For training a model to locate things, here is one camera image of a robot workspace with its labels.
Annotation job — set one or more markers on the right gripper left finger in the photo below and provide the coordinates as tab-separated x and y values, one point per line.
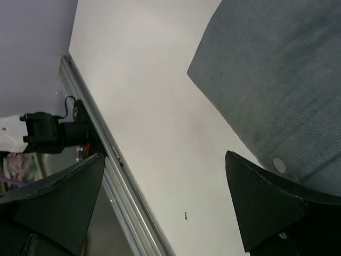
51	216

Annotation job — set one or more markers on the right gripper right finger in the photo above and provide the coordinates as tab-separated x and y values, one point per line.
276	215

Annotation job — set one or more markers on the grey long sleeve shirt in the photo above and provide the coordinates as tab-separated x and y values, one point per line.
272	70

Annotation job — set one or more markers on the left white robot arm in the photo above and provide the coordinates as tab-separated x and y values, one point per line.
40	133

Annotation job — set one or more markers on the aluminium mounting rail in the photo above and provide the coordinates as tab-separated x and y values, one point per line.
139	226

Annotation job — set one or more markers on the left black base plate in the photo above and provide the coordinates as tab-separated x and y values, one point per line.
92	143

